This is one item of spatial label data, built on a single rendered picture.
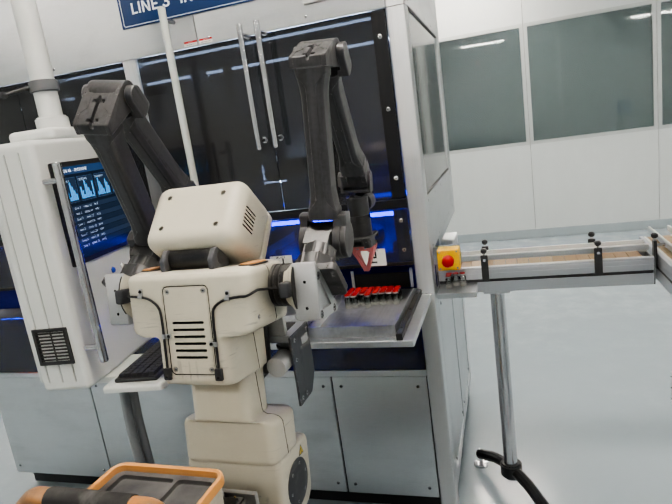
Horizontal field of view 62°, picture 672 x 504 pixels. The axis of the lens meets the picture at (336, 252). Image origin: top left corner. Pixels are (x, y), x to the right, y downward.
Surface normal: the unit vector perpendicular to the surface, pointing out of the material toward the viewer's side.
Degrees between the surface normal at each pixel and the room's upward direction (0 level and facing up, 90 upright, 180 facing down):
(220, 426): 82
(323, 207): 92
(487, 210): 90
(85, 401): 90
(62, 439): 90
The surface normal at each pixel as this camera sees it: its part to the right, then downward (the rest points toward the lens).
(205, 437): -0.33, 0.11
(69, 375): -0.15, 0.23
